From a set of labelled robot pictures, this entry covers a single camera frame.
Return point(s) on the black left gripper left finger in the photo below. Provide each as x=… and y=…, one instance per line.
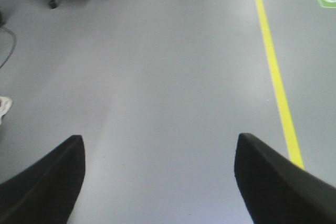
x=46, y=192

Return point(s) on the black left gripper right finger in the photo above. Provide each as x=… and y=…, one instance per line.
x=275, y=190

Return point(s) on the white shoe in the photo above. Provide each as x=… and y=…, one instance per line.
x=6, y=104

